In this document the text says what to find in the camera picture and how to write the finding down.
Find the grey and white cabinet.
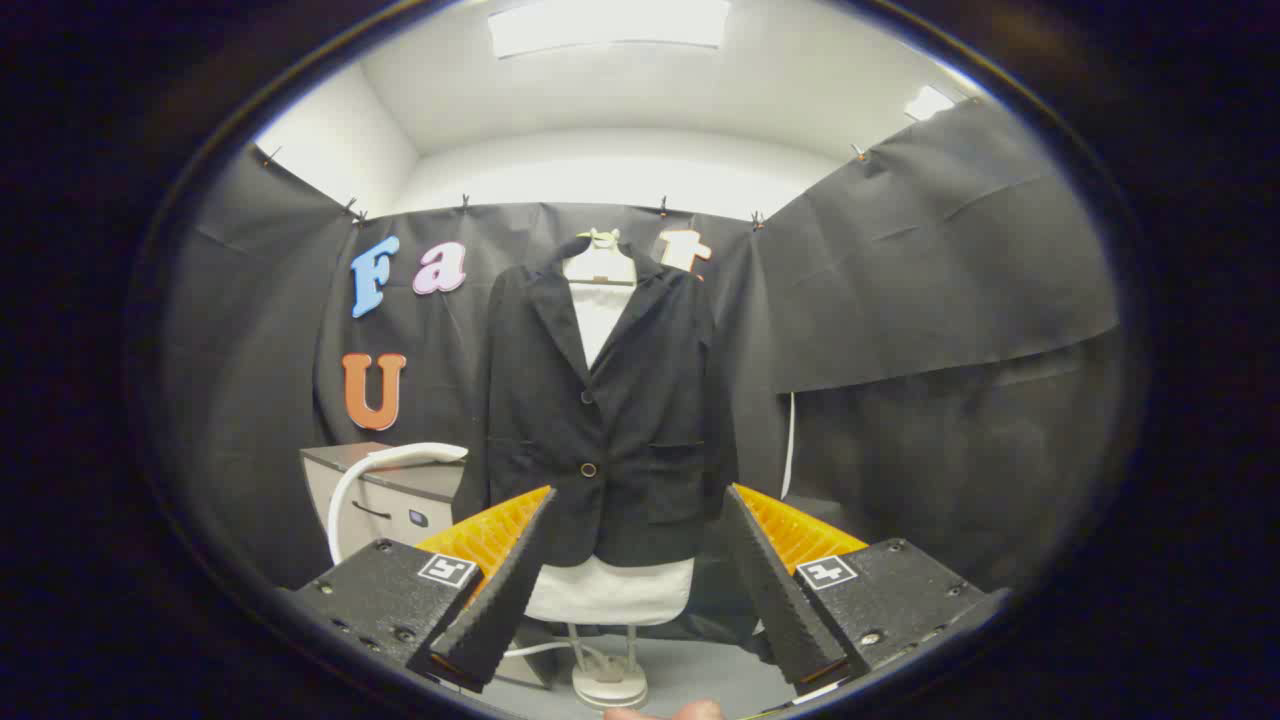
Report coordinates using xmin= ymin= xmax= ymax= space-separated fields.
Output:
xmin=300 ymin=442 xmax=468 ymax=591

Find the small ceiling light panel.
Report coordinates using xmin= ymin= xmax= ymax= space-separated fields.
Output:
xmin=904 ymin=85 xmax=957 ymax=122

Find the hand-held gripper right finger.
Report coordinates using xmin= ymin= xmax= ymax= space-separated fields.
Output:
xmin=722 ymin=483 xmax=1009 ymax=689

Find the white steamer hose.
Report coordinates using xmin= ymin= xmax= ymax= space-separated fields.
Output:
xmin=327 ymin=455 xmax=386 ymax=566

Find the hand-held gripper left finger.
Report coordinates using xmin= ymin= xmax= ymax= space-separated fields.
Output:
xmin=283 ymin=485 xmax=558 ymax=693

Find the white garment form stand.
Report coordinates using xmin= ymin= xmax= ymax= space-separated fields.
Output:
xmin=565 ymin=625 xmax=651 ymax=711

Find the black suit jacket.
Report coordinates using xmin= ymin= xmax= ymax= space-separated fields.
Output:
xmin=485 ymin=235 xmax=741 ymax=568

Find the white padded garment form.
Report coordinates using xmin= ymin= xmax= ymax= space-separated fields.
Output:
xmin=525 ymin=283 xmax=696 ymax=628

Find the large ceiling light panel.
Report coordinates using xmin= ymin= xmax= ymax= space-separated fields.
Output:
xmin=488 ymin=0 xmax=733 ymax=58

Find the black backdrop cloth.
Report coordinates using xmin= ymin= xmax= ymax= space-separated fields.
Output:
xmin=160 ymin=95 xmax=1121 ymax=641

